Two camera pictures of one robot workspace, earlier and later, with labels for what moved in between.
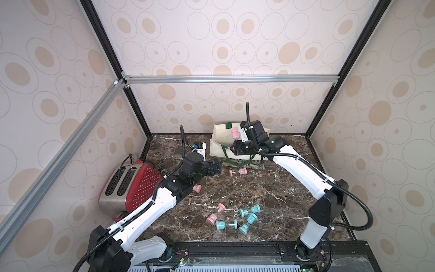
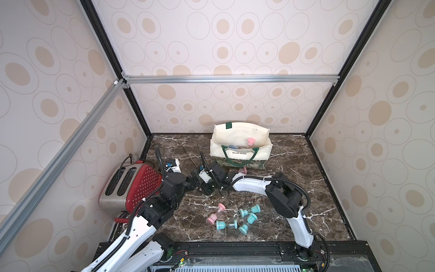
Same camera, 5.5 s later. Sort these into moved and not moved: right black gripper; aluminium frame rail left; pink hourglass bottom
Moved: right black gripper
Not moved: pink hourglass bottom; aluminium frame rail left
